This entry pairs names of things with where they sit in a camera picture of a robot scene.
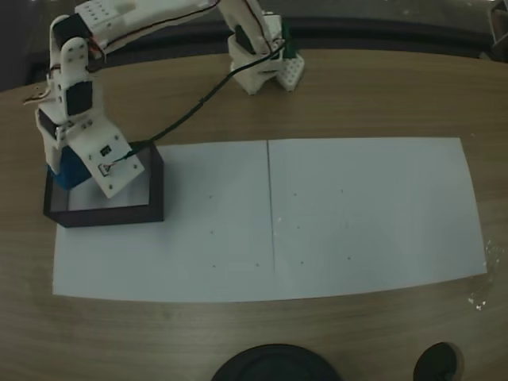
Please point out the blue cube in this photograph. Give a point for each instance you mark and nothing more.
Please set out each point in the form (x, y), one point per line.
(73, 170)

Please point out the brown open box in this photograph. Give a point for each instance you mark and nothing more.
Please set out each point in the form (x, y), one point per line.
(156, 186)

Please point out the white paper sheet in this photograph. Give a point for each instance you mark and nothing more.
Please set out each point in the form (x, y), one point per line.
(166, 254)
(397, 222)

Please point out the green table clamp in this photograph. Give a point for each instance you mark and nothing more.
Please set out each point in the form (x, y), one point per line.
(291, 45)

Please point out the large black round object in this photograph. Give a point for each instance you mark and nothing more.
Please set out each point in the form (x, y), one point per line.
(274, 365)

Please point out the small black round object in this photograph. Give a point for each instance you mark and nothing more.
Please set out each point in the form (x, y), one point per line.
(438, 363)

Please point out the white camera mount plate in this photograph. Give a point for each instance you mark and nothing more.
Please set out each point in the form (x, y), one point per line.
(107, 162)

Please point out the grey metal frame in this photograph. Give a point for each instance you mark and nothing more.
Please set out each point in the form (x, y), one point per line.
(499, 28)

